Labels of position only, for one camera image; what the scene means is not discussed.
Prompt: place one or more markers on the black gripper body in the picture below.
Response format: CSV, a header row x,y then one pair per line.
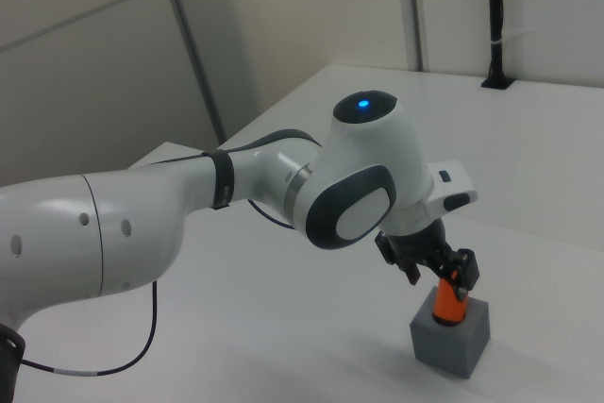
x,y
417,245

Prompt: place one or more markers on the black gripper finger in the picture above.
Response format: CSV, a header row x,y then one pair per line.
x,y
464,271
413,274

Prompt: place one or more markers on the orange cylinder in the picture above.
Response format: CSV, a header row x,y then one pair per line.
x,y
446,306

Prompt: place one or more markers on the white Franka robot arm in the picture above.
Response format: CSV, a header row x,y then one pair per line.
x,y
141,233

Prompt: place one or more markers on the grey block with round hole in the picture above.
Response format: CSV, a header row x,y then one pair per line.
x,y
448,351

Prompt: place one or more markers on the black pole with clamp base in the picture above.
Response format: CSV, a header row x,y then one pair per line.
x,y
495,21

